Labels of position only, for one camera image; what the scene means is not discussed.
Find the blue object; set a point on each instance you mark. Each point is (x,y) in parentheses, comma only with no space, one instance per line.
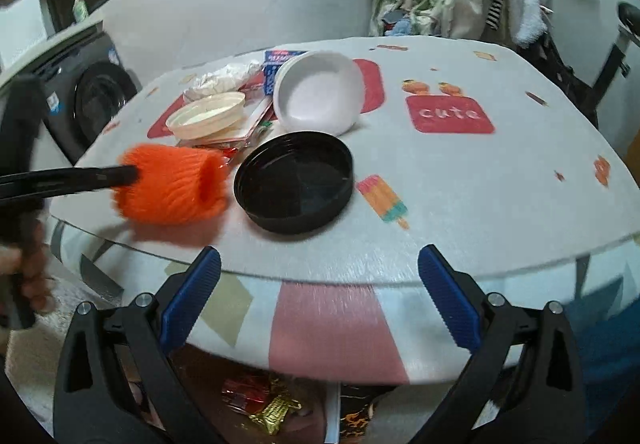
(610,324)

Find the white printed table mat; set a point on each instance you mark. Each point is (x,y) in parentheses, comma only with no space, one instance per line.
(475,184)

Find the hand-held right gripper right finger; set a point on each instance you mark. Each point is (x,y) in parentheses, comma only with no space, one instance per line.
(450,296)

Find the orange foam fruit net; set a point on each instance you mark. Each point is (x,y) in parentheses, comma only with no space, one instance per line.
(170,184)

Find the gold foil wrapper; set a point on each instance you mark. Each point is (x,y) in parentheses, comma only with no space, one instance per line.
(275,411)

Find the person's left hand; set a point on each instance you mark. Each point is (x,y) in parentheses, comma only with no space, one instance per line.
(37,284)

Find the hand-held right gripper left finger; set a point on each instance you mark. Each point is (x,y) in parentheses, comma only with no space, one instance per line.
(192,299)

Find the white plastic bag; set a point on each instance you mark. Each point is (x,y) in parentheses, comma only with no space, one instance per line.
(220,81)

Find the white foam bowl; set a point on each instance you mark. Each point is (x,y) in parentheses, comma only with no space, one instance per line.
(320,93)

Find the cream plastic lid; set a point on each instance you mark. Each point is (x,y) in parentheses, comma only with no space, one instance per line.
(205,111)

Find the blue and white carton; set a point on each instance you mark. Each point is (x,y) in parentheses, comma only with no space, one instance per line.
(275,66)

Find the pump soap bottle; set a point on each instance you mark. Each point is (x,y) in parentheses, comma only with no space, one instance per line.
(80,9)

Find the triangle patterned tablecloth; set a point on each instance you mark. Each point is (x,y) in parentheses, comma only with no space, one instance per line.
(325,324)

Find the person's left fluffy leg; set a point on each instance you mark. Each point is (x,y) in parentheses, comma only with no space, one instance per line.
(35,364)

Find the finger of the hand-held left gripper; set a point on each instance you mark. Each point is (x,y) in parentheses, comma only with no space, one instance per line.
(85,172)
(75,189)

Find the grey front-load washing machine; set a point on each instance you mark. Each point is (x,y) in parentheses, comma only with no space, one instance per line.
(100,98)

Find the black exercise bike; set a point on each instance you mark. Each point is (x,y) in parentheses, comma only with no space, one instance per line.
(631,16)

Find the black round lid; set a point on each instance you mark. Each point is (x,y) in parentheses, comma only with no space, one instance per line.
(295,184)

